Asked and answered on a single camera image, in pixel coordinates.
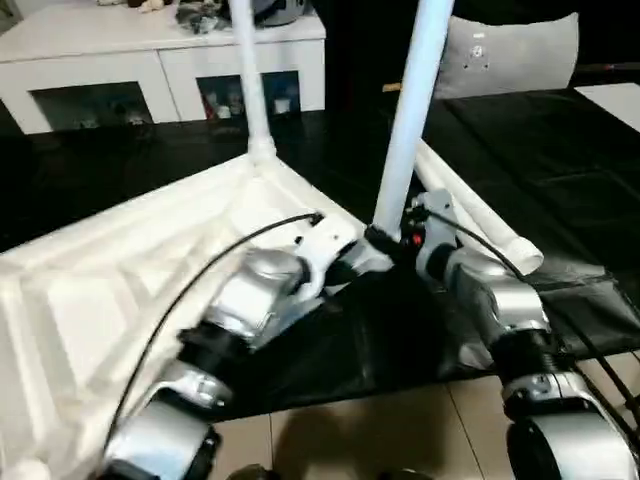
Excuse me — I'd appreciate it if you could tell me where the white plastic table top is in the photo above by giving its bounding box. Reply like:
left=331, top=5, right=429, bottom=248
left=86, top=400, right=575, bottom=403
left=0, top=150, right=393, bottom=480

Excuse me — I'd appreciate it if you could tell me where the black table mat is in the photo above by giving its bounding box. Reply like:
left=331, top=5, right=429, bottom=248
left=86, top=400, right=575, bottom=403
left=0, top=88, right=640, bottom=421

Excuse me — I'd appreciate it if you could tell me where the black tall cabinet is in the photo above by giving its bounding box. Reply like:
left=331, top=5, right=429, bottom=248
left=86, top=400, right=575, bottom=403
left=318, top=0, right=453, bottom=113

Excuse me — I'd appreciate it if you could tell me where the light grey cushion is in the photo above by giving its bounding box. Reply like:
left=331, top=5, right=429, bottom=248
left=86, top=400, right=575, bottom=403
left=435, top=12, right=581, bottom=101

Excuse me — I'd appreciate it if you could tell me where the black robot foot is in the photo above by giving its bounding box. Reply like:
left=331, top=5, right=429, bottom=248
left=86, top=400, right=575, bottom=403
left=230, top=464, right=283, bottom=480

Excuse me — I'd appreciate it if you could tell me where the white flat sheet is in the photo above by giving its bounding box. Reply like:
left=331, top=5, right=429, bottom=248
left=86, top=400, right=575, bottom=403
left=575, top=83, right=640, bottom=133

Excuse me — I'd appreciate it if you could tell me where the grey carry case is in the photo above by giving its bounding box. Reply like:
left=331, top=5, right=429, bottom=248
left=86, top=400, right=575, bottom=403
left=175, top=0, right=311, bottom=31

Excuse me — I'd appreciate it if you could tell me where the white glass-door cabinet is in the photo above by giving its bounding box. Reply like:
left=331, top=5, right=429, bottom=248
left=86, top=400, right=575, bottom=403
left=0, top=0, right=328, bottom=136

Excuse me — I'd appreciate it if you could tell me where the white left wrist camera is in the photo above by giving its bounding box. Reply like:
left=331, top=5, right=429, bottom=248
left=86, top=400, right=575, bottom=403
left=295, top=215, right=363, bottom=293

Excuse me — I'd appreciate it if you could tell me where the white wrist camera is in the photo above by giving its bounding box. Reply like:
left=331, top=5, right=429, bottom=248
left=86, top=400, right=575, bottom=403
left=405, top=190, right=457, bottom=229
left=295, top=215, right=363, bottom=293

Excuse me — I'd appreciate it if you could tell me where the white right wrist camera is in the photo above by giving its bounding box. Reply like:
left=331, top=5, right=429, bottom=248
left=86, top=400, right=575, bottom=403
left=405, top=190, right=457, bottom=229

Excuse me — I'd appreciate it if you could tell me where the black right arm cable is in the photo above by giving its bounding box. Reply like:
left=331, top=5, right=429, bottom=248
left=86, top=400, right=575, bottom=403
left=428, top=213, right=640, bottom=431

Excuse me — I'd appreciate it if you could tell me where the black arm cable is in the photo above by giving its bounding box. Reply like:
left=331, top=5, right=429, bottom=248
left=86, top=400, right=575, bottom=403
left=428, top=213, right=640, bottom=431
left=105, top=212, right=323, bottom=461

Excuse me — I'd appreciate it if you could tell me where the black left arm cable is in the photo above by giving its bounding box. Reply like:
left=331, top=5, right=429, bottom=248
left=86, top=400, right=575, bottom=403
left=105, top=212, right=323, bottom=461

